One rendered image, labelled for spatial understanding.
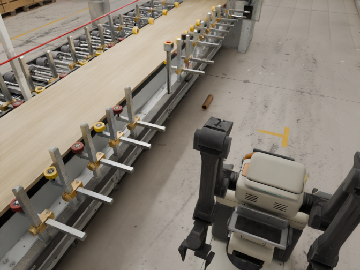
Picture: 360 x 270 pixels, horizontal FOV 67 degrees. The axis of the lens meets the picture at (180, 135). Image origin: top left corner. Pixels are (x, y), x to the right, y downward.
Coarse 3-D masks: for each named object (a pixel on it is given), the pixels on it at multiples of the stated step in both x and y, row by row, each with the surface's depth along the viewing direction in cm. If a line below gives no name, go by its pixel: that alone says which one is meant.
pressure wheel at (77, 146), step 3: (75, 144) 185; (78, 144) 186; (81, 144) 185; (72, 147) 183; (75, 147) 183; (78, 147) 183; (81, 147) 183; (72, 150) 182; (75, 150) 181; (78, 150) 182; (81, 150) 183
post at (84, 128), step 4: (84, 124) 160; (80, 128) 162; (84, 128) 160; (88, 128) 164; (84, 132) 163; (88, 132) 165; (84, 136) 165; (88, 136) 166; (84, 140) 168; (88, 140) 167; (92, 140) 170; (88, 144) 168; (92, 144) 171; (88, 148) 171; (92, 148) 172; (88, 152) 173; (92, 152) 173; (88, 156) 176; (92, 156) 175; (92, 160) 177; (96, 160) 180; (96, 172) 184; (100, 172) 188; (96, 176) 187
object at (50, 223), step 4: (20, 212) 151; (24, 212) 151; (48, 220) 147; (52, 220) 147; (48, 224) 146; (52, 224) 145; (56, 224) 145; (60, 224) 145; (64, 224) 145; (56, 228) 145; (60, 228) 143; (64, 228) 143; (68, 228) 143; (72, 228) 143; (64, 232) 144; (68, 232) 142; (72, 232) 142; (76, 232) 142; (80, 232) 142; (84, 232) 142; (72, 236) 143; (76, 236) 141; (80, 236) 140; (84, 236) 141
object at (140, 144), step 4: (100, 132) 205; (104, 132) 205; (104, 136) 205; (108, 136) 203; (120, 140) 201; (124, 140) 199; (128, 140) 198; (132, 140) 198; (136, 140) 198; (132, 144) 198; (136, 144) 197; (140, 144) 195; (144, 144) 195; (148, 144) 195; (148, 148) 194
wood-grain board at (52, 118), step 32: (192, 0) 496; (160, 32) 362; (192, 32) 363; (96, 64) 284; (128, 64) 284; (160, 64) 288; (64, 96) 234; (96, 96) 234; (0, 128) 199; (32, 128) 200; (64, 128) 200; (0, 160) 174; (32, 160) 174; (0, 192) 154
